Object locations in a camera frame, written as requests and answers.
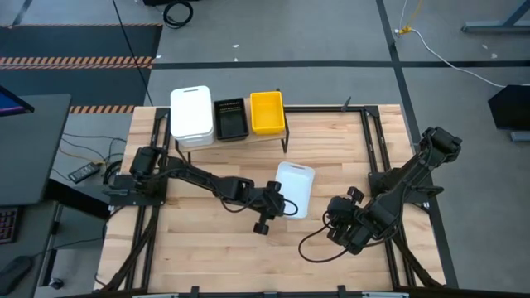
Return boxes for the yellow hanging cord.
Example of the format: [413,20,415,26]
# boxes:
[397,0,426,36]

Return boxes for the black aluminium table frame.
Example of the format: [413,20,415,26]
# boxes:
[97,103,448,298]

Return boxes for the black power brick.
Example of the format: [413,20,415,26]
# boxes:
[67,161,102,185]

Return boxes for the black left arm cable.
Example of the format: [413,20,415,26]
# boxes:
[283,198,300,218]

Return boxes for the black keyboard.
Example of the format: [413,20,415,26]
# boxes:
[0,206,21,245]

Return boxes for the black mat with striped edge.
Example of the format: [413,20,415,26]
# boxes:
[0,23,163,115]

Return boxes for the laptop with purple screen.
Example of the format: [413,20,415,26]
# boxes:
[0,84,36,118]

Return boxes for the white plastic bin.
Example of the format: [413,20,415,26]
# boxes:
[176,131,215,149]
[274,161,316,219]
[170,85,215,140]

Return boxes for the grey desk leg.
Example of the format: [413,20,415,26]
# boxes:
[461,0,530,34]

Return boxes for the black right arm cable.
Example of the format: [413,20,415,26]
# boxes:
[297,210,376,264]

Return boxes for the black desk base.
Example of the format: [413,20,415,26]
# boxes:
[43,177,111,220]

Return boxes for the yellow slotted plastic basket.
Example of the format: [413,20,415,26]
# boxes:
[249,90,287,137]

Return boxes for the white floor cable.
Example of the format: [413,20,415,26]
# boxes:
[395,24,508,89]

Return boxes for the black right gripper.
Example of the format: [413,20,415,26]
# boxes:
[325,185,374,255]

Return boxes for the black cable coil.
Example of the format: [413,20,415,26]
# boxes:
[162,0,195,30]

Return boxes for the black slotted plastic basket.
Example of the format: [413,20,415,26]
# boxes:
[213,97,250,142]

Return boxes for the black cable bundle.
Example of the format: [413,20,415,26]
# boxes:
[102,160,126,185]

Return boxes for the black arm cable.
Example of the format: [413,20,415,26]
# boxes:
[283,198,300,218]
[297,210,376,264]

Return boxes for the black stand base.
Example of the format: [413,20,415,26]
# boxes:
[487,84,530,132]

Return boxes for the thin black hanging cable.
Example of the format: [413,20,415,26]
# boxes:
[111,0,155,107]

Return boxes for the grey desk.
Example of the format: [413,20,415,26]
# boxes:
[0,94,72,207]

